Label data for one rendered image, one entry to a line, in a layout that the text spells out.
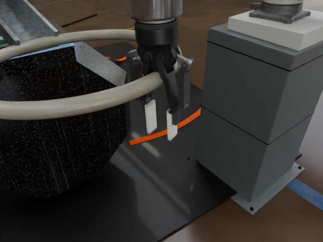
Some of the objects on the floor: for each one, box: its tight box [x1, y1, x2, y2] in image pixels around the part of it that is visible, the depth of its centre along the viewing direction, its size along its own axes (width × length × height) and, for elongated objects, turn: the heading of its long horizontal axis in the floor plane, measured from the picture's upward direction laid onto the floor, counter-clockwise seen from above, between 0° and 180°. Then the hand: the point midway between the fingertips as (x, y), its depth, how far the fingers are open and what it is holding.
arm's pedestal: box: [187, 23, 323, 216], centre depth 138 cm, size 50×50×80 cm
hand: (161, 121), depth 56 cm, fingers closed on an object, 4 cm apart
